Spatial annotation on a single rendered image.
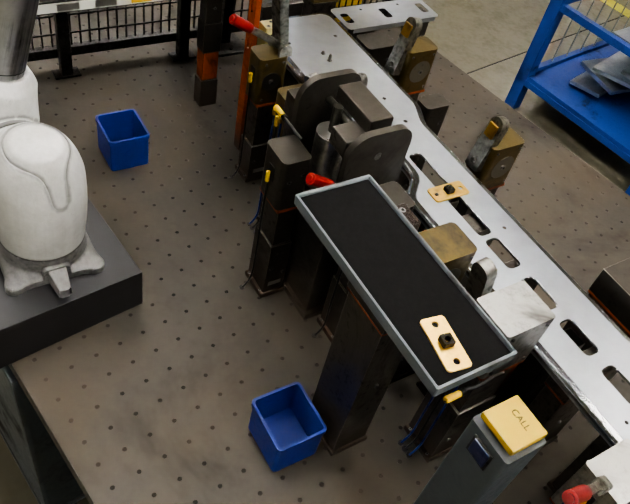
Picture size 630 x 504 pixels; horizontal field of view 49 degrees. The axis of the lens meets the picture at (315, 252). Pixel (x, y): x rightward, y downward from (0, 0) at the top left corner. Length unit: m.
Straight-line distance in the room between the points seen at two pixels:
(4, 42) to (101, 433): 0.69
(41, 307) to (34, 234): 0.15
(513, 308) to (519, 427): 0.24
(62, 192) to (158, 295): 0.36
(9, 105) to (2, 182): 0.16
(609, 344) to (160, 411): 0.80
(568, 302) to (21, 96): 1.03
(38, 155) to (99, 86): 0.82
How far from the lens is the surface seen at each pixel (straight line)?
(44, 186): 1.22
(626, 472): 1.08
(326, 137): 1.27
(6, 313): 1.35
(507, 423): 0.91
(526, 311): 1.10
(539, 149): 2.17
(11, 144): 1.24
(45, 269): 1.36
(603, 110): 3.59
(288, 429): 1.34
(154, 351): 1.41
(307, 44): 1.72
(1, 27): 1.29
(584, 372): 1.23
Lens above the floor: 1.88
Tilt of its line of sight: 47 degrees down
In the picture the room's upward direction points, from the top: 15 degrees clockwise
